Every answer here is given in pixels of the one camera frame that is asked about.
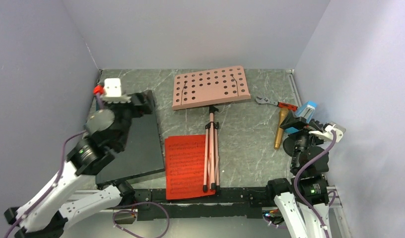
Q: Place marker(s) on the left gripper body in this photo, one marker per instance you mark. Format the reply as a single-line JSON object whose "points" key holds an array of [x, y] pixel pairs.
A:
{"points": [[126, 111]]}

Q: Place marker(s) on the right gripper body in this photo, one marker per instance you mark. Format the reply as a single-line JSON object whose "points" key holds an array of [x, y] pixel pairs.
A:
{"points": [[303, 139]]}

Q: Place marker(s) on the black microphone desk stand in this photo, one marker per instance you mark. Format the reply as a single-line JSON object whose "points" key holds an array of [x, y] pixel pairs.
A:
{"points": [[288, 143]]}

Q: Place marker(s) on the gold microphone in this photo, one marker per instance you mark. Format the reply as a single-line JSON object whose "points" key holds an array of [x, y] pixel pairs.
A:
{"points": [[279, 131]]}

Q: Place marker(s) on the blue metronome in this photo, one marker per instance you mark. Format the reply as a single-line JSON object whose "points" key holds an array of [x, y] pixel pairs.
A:
{"points": [[306, 111]]}

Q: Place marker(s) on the red sheet music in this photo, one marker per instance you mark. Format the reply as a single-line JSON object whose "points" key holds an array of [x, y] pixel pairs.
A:
{"points": [[184, 158], [210, 164]]}

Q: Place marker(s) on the pink tripod music stand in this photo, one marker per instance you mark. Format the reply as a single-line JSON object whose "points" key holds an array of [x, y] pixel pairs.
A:
{"points": [[208, 88]]}

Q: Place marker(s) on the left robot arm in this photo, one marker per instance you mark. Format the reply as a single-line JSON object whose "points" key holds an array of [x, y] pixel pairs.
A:
{"points": [[49, 213]]}

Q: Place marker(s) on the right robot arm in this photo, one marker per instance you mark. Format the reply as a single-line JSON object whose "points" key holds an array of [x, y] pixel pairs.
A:
{"points": [[303, 202]]}

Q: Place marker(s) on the dark grey rack box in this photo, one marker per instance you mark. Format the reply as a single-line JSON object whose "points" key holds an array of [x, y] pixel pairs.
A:
{"points": [[143, 158]]}

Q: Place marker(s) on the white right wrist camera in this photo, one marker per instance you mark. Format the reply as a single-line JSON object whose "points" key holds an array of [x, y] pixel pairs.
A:
{"points": [[331, 131]]}

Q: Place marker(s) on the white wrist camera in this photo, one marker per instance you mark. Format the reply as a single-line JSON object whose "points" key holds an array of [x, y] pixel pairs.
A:
{"points": [[113, 93], [331, 131]]}

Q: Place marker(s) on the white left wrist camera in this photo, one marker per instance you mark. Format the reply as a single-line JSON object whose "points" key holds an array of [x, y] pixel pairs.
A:
{"points": [[113, 93]]}

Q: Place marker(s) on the red handled adjustable wrench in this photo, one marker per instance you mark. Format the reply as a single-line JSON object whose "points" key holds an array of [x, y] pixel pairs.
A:
{"points": [[264, 100]]}

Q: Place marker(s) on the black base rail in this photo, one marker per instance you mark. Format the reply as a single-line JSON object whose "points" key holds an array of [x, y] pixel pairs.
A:
{"points": [[248, 202]]}

